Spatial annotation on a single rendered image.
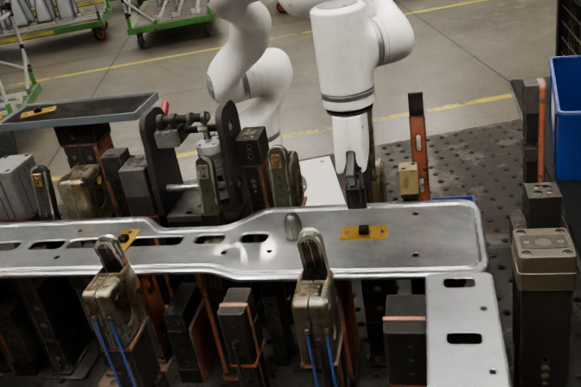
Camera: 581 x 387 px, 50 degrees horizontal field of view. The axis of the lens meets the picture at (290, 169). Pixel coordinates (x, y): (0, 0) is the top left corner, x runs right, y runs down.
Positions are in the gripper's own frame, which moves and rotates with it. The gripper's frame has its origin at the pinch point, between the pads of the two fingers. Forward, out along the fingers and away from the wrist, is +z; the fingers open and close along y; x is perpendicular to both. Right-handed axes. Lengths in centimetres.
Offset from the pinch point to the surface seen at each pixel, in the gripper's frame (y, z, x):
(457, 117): -289, 111, 28
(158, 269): 9.1, 9.3, -35.9
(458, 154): -91, 39, 20
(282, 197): -13.0, 8.3, -17.5
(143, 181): -15, 4, -48
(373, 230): -0.3, 8.5, 1.7
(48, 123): -26, -6, -73
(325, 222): -4.0, 8.9, -7.5
